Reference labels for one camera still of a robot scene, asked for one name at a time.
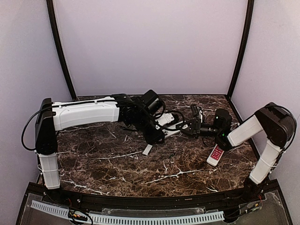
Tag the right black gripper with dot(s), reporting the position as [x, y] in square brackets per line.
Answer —
[194, 126]

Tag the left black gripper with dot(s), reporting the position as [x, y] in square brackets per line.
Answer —
[154, 131]

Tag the white battery cover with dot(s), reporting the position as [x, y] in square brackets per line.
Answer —
[147, 150]

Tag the white air conditioner remote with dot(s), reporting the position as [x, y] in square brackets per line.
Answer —
[174, 131]

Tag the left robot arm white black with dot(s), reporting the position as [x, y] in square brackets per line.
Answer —
[138, 111]

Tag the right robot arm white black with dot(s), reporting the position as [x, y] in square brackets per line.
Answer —
[276, 121]

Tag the red white remote control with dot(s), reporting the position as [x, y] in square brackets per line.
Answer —
[215, 156]

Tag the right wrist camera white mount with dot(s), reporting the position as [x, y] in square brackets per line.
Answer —
[197, 112]

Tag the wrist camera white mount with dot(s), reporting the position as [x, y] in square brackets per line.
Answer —
[197, 112]
[167, 118]

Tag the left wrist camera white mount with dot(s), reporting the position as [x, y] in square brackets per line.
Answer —
[167, 118]

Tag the black front rail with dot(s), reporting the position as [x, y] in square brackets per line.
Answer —
[219, 200]

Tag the white slotted cable duct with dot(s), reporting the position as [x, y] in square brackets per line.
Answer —
[130, 217]

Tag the right black frame post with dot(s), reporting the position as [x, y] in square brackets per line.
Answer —
[242, 48]

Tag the black frame post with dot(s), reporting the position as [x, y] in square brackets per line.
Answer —
[242, 48]
[59, 48]

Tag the left black frame post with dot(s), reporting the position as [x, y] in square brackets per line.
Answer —
[59, 48]

